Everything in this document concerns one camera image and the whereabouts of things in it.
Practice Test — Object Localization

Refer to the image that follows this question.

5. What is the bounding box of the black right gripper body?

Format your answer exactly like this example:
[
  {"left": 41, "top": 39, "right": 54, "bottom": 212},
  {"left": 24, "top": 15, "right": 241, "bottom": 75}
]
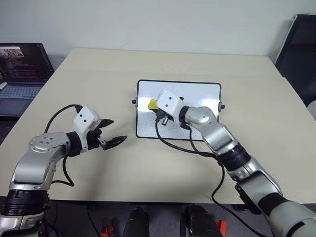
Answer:
[{"left": 154, "top": 110, "right": 175, "bottom": 126}]

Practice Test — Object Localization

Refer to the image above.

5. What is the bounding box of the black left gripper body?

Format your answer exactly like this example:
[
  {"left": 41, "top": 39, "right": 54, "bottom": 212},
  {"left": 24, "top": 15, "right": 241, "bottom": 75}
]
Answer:
[{"left": 86, "top": 126, "right": 107, "bottom": 151}]

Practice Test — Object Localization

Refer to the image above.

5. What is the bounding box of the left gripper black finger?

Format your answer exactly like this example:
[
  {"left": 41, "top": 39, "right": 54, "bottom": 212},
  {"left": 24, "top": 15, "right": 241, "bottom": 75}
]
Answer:
[
  {"left": 102, "top": 135, "right": 128, "bottom": 151},
  {"left": 97, "top": 118, "right": 115, "bottom": 129}
]

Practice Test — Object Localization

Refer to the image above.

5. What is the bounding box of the yellow eraser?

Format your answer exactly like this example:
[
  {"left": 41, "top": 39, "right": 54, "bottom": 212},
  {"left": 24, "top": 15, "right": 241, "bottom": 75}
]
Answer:
[{"left": 147, "top": 98, "right": 159, "bottom": 111}]

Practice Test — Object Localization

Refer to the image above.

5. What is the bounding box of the silver metal tray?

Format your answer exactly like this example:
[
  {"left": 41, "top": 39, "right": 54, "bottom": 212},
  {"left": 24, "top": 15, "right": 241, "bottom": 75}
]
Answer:
[{"left": 132, "top": 79, "right": 226, "bottom": 142}]

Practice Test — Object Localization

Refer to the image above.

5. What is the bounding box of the dark rounded shape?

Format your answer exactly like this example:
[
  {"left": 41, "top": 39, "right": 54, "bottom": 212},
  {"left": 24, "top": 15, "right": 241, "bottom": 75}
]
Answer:
[
  {"left": 185, "top": 204, "right": 221, "bottom": 237},
  {"left": 122, "top": 206, "right": 150, "bottom": 237}
]

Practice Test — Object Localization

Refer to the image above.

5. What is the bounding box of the open dark laptop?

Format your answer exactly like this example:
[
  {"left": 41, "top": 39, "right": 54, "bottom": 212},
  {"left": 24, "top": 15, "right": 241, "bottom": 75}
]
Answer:
[{"left": 0, "top": 43, "right": 55, "bottom": 121}]

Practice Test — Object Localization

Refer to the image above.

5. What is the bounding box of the orange-red part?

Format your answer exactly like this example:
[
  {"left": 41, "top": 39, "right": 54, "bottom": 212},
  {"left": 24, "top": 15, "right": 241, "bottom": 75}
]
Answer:
[
  {"left": 216, "top": 219, "right": 228, "bottom": 237},
  {"left": 99, "top": 225, "right": 115, "bottom": 237}
]

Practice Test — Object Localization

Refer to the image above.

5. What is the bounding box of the black office chair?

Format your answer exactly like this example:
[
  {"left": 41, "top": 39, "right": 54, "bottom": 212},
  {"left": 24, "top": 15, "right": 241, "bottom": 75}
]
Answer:
[{"left": 275, "top": 14, "right": 316, "bottom": 107}]

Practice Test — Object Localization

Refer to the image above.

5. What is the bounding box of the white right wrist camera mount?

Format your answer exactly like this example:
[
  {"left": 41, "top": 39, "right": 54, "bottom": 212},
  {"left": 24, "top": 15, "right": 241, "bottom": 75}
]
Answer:
[{"left": 157, "top": 88, "right": 184, "bottom": 119}]

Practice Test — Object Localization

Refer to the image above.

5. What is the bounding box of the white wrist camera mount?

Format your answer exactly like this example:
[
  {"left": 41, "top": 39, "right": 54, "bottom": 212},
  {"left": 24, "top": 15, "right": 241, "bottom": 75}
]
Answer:
[
  {"left": 157, "top": 88, "right": 184, "bottom": 119},
  {"left": 72, "top": 106, "right": 102, "bottom": 152}
]

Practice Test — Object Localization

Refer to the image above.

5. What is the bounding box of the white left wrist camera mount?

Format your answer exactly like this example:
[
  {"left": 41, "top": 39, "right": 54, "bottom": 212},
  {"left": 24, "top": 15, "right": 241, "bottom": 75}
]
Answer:
[{"left": 72, "top": 106, "right": 102, "bottom": 152}]

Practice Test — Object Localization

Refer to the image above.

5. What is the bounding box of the long black right arm cable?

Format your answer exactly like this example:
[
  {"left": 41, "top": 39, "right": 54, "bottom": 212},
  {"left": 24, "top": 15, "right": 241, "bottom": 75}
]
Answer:
[{"left": 154, "top": 118, "right": 276, "bottom": 237}]

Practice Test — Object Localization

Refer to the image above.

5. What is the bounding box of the short black right arm cable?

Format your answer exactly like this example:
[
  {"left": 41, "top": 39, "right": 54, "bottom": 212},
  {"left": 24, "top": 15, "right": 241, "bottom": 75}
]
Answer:
[{"left": 181, "top": 123, "right": 216, "bottom": 158}]

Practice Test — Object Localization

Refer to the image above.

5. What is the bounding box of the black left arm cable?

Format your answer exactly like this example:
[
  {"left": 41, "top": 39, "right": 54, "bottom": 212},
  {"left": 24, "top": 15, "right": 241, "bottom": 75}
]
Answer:
[{"left": 44, "top": 104, "right": 82, "bottom": 188}]

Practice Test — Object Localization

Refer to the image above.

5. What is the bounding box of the thin black floor cable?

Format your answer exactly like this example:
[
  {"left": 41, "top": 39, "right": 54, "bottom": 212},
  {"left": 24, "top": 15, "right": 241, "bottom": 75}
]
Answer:
[{"left": 86, "top": 204, "right": 102, "bottom": 237}]

